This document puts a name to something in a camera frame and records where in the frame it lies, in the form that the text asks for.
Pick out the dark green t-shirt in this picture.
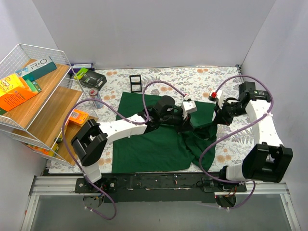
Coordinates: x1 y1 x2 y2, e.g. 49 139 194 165
112 102 217 173

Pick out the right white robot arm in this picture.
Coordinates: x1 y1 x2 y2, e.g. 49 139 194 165
209 82 293 191

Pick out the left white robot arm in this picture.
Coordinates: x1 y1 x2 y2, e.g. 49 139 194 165
71 95 197 193

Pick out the floral patterned table mat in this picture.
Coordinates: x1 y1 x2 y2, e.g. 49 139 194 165
49 66 270 174

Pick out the red topped drink can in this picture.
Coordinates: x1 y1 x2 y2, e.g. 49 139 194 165
89 88 103 109

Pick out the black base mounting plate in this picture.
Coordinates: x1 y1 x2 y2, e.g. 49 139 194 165
75 173 232 203

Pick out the black green product box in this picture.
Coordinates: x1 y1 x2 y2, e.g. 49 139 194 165
75 68 107 90

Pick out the orange box on lower shelf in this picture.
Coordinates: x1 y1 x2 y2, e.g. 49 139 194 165
69 109 89 127

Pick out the purple white flat box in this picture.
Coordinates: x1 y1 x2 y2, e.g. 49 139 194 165
72 63 94 68

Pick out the green sponge pack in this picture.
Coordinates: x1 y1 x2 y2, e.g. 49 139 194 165
26 79 42 94

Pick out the teal R+O box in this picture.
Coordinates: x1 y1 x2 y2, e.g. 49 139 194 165
15 56 57 81

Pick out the orange yellow sponge pack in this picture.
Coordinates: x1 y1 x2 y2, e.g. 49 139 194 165
0 73 37 115

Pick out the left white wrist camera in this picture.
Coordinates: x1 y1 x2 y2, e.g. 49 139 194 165
181 95 197 120

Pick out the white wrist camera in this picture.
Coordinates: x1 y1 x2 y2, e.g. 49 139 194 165
208 90 224 108
181 95 197 120

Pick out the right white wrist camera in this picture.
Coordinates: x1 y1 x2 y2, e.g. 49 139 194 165
208 90 224 108

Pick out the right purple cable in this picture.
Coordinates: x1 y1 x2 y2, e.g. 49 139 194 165
199 75 274 209

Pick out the purple cable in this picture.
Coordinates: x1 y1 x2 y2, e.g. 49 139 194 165
199 75 274 209
61 80 190 220

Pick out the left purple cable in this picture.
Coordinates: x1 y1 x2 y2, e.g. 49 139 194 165
61 80 190 220

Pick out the white wire shelf rack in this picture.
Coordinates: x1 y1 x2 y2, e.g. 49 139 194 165
0 44 87 167

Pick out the aluminium frame rail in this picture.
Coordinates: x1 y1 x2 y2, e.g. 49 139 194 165
21 173 301 231

